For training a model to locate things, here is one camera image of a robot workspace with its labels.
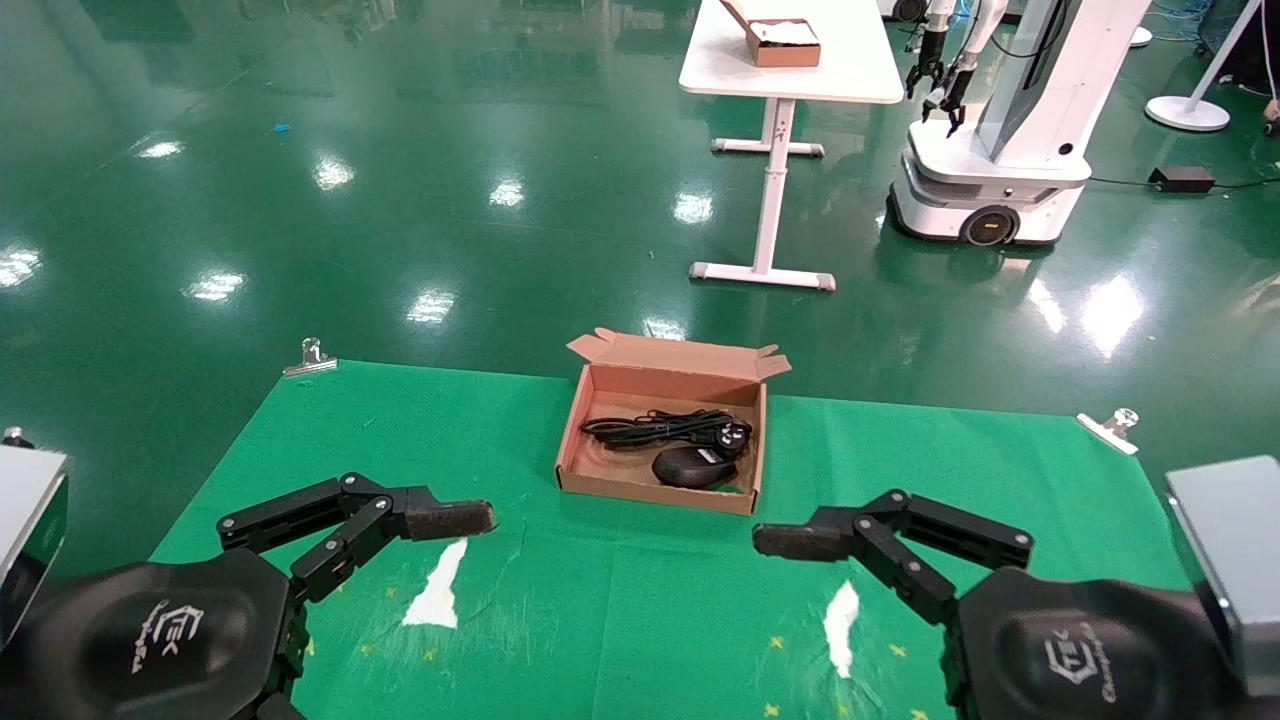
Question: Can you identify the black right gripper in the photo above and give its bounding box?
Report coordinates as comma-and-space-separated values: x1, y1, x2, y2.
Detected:
752, 489, 1244, 720

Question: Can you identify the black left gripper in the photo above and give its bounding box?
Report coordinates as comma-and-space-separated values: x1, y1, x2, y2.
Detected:
15, 472, 497, 720

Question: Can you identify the black wired computer mouse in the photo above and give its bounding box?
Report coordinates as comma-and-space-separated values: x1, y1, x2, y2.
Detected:
651, 445, 742, 491

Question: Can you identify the black power cable with plug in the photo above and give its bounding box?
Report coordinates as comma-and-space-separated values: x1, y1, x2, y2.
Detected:
580, 408, 754, 453

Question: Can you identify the open brown cardboard box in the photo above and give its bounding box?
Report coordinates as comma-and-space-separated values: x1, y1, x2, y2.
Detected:
555, 327, 792, 517

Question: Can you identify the small brown box with white contents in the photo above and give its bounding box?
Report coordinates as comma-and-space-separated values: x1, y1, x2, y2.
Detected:
720, 0, 823, 69

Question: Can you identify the green table cloth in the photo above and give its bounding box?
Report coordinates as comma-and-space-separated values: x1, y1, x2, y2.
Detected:
150, 360, 1191, 720

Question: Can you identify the silver binder clip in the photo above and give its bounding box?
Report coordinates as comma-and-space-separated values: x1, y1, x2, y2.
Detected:
1076, 407, 1141, 457
281, 337, 338, 378

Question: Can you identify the white wheeled robot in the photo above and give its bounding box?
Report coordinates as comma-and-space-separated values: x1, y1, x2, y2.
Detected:
886, 0, 1154, 247

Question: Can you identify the black power adapter brick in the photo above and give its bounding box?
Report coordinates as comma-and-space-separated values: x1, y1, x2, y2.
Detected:
1148, 165, 1218, 195

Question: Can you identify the white round stand base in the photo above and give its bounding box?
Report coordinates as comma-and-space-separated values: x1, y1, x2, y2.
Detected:
1145, 0, 1264, 132

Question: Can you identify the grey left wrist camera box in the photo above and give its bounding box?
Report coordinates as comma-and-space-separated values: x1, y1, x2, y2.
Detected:
0, 428, 70, 643

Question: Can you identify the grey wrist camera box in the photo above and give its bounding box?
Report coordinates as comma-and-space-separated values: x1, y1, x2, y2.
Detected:
0, 428, 70, 643
1164, 456, 1280, 698

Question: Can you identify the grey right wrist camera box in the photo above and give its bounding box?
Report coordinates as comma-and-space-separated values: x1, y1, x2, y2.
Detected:
1164, 456, 1280, 698

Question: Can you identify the white table with pedestal legs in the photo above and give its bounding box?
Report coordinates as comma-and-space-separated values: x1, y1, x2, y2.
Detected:
678, 0, 906, 292

